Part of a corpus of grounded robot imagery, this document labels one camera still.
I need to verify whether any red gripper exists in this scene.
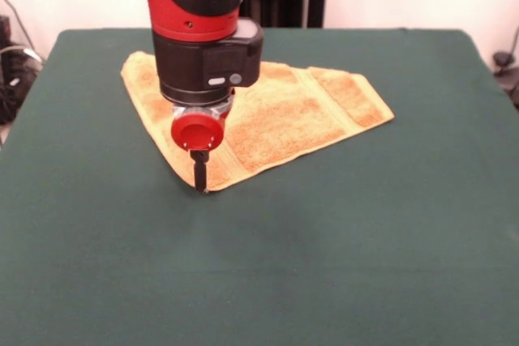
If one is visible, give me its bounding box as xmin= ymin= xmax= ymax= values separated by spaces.
xmin=169 ymin=97 xmax=237 ymax=194

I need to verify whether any orange terry towel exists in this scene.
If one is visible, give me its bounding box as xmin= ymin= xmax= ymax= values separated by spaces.
xmin=120 ymin=50 xmax=396 ymax=193

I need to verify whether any dark green tablecloth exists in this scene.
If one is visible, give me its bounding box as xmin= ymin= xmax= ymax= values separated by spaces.
xmin=0 ymin=28 xmax=519 ymax=346

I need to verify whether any black electronics pile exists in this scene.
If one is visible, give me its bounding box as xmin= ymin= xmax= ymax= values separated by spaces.
xmin=0 ymin=14 xmax=45 ymax=126

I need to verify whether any black clamp mount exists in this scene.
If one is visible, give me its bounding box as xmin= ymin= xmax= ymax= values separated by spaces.
xmin=492 ymin=50 xmax=519 ymax=112

